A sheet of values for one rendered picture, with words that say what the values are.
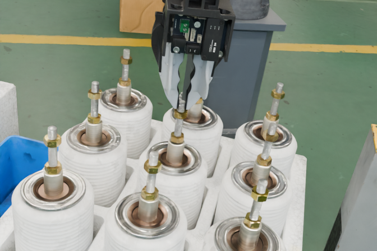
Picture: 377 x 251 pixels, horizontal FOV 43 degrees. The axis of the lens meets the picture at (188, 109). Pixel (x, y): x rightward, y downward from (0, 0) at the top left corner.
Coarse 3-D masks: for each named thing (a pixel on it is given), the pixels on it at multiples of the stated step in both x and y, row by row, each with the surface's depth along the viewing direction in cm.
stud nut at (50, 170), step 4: (48, 164) 55; (60, 164) 56; (44, 168) 56; (48, 168) 55; (52, 168) 55; (56, 168) 55; (60, 168) 56; (48, 172) 55; (52, 172) 55; (56, 172) 55
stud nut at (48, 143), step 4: (60, 136) 54; (44, 140) 53; (48, 140) 53; (52, 140) 53; (56, 140) 53; (60, 140) 54; (44, 144) 54; (48, 144) 53; (52, 144) 53; (56, 144) 53; (60, 144) 54
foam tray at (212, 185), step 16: (160, 128) 85; (224, 144) 83; (128, 160) 76; (224, 160) 79; (304, 160) 82; (128, 176) 76; (288, 176) 79; (304, 176) 78; (128, 192) 69; (208, 192) 71; (304, 192) 74; (96, 208) 66; (208, 208) 68; (0, 224) 61; (96, 224) 66; (208, 224) 66; (288, 224) 68; (0, 240) 59; (96, 240) 61; (192, 240) 63; (288, 240) 65
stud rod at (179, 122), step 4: (180, 100) 61; (180, 104) 61; (184, 104) 61; (180, 108) 61; (184, 108) 61; (176, 120) 62; (180, 120) 62; (176, 124) 63; (180, 124) 62; (176, 128) 63; (180, 128) 63; (176, 132) 63; (180, 132) 63; (176, 136) 63
